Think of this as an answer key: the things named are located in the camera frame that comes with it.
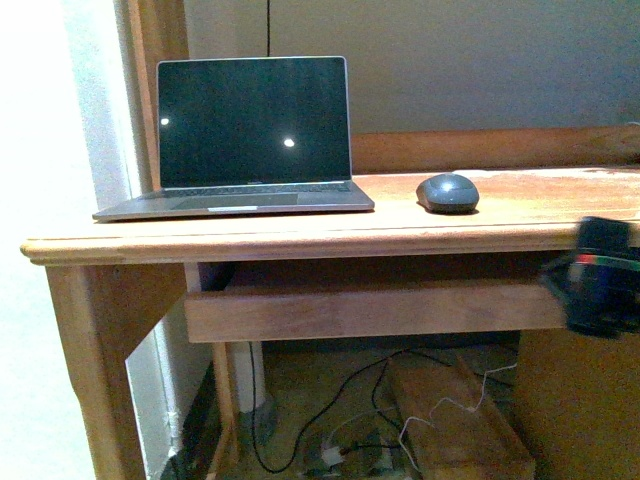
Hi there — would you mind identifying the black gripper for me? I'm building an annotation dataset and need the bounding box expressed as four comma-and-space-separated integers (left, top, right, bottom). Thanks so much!
540, 216, 639, 339

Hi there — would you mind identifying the dark grey computer mouse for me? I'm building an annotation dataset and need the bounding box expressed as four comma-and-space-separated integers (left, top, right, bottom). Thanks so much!
416, 173, 480, 215

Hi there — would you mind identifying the wooden desk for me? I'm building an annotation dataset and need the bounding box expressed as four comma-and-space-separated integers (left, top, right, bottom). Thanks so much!
21, 123, 639, 479

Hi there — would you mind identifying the wooden rolling cart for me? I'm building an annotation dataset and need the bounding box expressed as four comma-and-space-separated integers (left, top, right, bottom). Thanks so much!
389, 356, 536, 479

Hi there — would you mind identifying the power strip with plugs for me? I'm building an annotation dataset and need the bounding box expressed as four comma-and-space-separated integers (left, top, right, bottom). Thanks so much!
297, 441, 402, 479

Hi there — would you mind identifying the wooden keyboard drawer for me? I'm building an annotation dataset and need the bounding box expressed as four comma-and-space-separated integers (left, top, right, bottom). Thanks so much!
185, 280, 564, 343

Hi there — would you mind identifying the white pipe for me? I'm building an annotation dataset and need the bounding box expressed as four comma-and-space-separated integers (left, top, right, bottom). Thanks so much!
230, 342, 277, 445

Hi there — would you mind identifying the grey laptop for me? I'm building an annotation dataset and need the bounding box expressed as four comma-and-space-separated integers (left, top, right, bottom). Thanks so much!
95, 56, 374, 223

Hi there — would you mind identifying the white cable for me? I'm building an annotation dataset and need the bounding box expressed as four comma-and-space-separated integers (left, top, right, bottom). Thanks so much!
324, 362, 518, 471

